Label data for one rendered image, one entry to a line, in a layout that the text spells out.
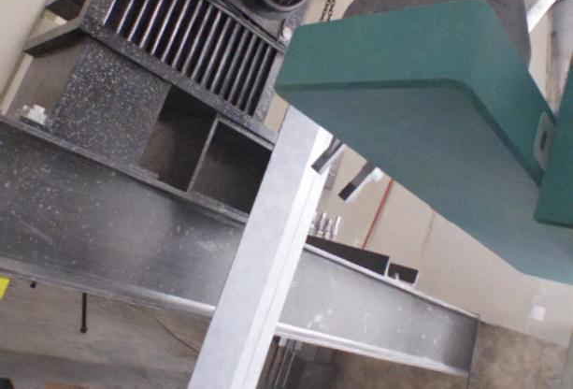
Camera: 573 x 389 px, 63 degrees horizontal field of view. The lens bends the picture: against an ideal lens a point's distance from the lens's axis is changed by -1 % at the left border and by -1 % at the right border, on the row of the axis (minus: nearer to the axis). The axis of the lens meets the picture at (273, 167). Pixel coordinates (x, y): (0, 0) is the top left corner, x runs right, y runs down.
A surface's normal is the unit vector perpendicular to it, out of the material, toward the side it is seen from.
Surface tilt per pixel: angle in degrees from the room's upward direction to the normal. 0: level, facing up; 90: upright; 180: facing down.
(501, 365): 90
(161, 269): 90
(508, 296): 90
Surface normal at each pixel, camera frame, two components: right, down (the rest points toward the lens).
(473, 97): 0.25, 0.72
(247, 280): 0.55, 0.03
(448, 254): -0.69, -0.37
